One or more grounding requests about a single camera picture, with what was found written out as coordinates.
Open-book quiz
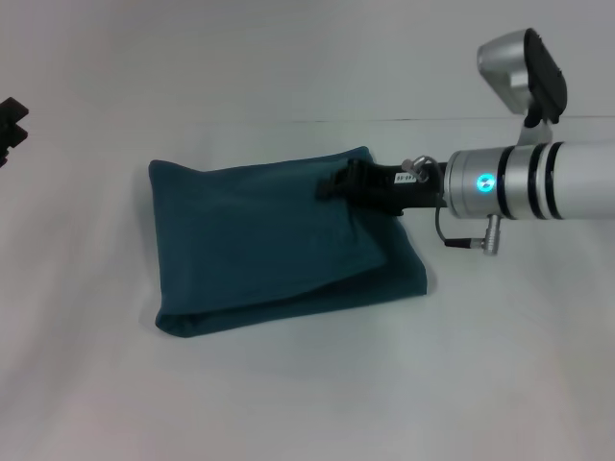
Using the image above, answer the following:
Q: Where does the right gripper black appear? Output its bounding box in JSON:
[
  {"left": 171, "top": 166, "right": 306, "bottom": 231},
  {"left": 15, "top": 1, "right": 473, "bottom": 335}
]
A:
[{"left": 314, "top": 158, "right": 449, "bottom": 221}]

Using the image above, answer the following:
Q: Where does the blue t-shirt with white print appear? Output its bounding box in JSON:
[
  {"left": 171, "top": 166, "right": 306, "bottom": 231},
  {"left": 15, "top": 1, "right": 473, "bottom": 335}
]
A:
[{"left": 146, "top": 144, "right": 430, "bottom": 340}]

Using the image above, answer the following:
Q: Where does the right gripper silver knob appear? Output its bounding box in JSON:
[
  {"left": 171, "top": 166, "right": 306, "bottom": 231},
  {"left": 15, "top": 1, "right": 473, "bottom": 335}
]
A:
[{"left": 401, "top": 153, "right": 431, "bottom": 184}]

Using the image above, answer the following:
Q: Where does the right arm connector cable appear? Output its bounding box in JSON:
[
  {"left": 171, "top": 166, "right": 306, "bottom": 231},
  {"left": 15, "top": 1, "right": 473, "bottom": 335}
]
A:
[{"left": 431, "top": 162, "right": 504, "bottom": 258}]

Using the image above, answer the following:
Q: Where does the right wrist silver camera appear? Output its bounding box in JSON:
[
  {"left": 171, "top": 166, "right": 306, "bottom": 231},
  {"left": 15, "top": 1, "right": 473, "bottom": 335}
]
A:
[{"left": 475, "top": 27, "right": 569, "bottom": 148}]

